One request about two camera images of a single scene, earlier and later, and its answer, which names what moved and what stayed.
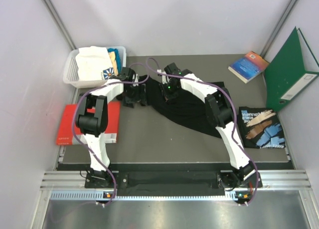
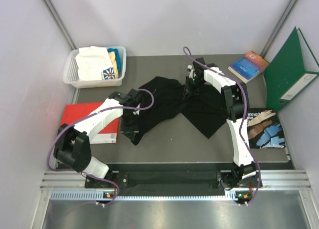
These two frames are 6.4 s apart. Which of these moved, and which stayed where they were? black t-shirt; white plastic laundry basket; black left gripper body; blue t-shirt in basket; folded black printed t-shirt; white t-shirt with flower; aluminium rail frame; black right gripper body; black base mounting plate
Moved: black t-shirt; black right gripper body; black left gripper body
Stayed: blue t-shirt in basket; white plastic laundry basket; folded black printed t-shirt; white t-shirt with flower; black base mounting plate; aluminium rail frame
